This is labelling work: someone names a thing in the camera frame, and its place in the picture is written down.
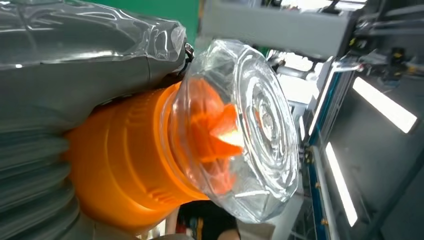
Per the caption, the orange bottle with clear cap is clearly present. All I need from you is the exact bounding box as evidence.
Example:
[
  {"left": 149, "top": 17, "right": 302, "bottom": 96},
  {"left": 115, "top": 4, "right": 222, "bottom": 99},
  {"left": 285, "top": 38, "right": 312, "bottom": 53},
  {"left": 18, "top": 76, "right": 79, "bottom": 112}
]
[{"left": 62, "top": 39, "right": 301, "bottom": 233}]

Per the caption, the blue edged metal frame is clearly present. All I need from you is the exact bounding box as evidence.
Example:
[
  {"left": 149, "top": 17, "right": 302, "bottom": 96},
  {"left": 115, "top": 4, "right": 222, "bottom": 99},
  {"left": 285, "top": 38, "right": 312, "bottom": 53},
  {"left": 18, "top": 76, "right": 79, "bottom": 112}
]
[{"left": 304, "top": 56, "right": 365, "bottom": 240}]

